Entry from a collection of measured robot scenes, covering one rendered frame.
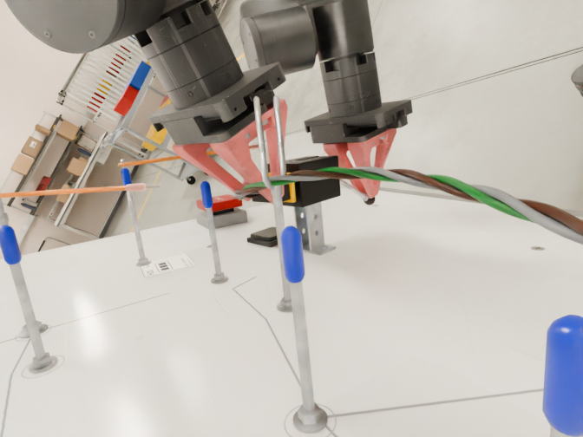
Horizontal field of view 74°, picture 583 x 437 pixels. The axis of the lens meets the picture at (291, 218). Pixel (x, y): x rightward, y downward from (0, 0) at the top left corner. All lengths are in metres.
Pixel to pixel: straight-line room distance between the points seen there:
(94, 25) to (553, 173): 1.53
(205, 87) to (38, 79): 8.35
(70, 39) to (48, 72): 8.44
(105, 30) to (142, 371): 0.18
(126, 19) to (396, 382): 0.22
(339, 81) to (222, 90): 0.16
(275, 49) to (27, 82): 8.27
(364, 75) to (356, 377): 0.29
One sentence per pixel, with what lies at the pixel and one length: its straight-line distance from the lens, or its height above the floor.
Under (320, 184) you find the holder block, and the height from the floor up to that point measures 1.11.
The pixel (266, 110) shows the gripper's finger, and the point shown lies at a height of 1.21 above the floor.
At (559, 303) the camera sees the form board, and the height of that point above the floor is 1.04.
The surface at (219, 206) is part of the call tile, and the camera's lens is 0.52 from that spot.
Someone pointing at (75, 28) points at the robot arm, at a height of 1.32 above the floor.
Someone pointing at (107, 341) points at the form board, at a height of 1.23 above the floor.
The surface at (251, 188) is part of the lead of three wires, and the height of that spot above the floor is 1.20.
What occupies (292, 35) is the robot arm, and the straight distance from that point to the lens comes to 0.39.
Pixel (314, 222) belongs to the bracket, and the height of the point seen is 1.09.
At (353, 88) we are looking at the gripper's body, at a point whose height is 1.12.
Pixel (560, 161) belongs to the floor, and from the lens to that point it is 1.64.
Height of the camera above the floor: 1.31
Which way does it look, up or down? 31 degrees down
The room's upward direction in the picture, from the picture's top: 61 degrees counter-clockwise
